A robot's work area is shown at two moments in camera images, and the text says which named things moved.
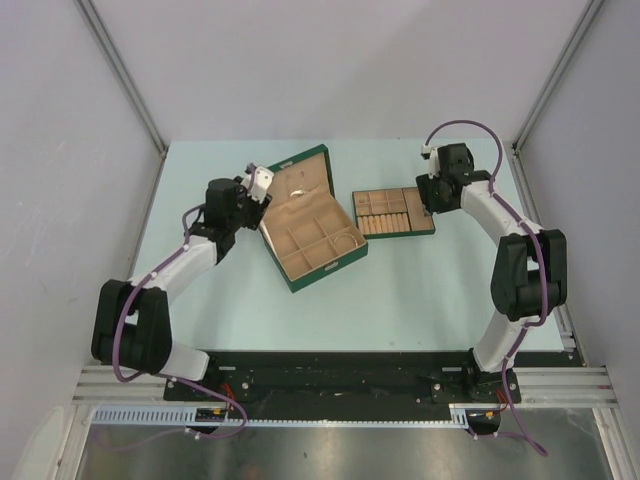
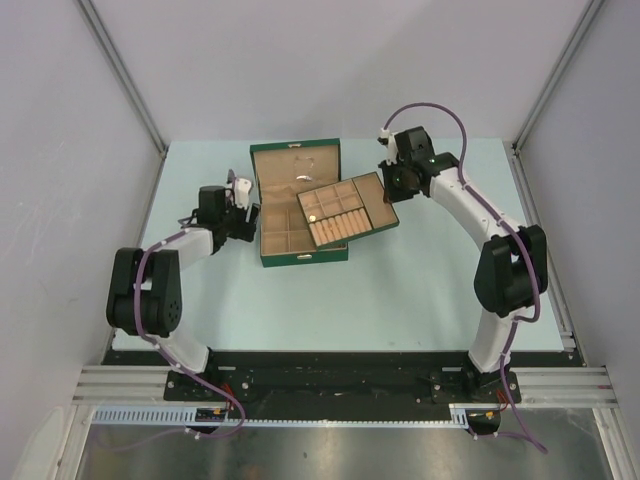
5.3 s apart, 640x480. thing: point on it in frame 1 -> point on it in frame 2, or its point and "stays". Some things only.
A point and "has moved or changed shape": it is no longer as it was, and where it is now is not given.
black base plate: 358,384 stays
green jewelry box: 306,229 has moved or changed shape
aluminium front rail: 99,386 stays
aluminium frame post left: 91,16 stays
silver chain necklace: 300,192 -> 302,166
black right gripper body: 432,193 -> 397,186
